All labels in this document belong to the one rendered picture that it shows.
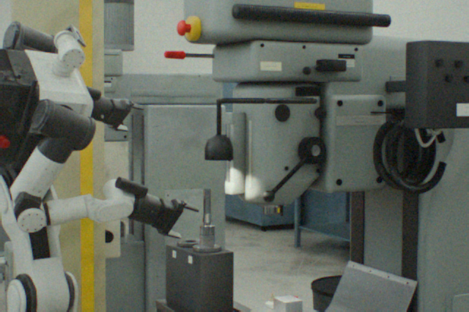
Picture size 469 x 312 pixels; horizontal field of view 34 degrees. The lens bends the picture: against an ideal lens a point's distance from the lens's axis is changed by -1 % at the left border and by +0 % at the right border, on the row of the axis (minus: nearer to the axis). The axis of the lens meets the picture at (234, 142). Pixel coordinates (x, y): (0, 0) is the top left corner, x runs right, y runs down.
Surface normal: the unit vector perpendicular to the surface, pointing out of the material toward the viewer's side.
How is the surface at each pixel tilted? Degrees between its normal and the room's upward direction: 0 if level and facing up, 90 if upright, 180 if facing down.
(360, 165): 90
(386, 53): 90
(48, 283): 60
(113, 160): 90
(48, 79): 34
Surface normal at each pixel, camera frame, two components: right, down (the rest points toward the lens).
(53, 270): 0.56, -0.44
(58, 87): 0.37, -0.80
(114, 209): 0.36, 0.50
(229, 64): -0.89, 0.02
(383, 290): -0.79, -0.43
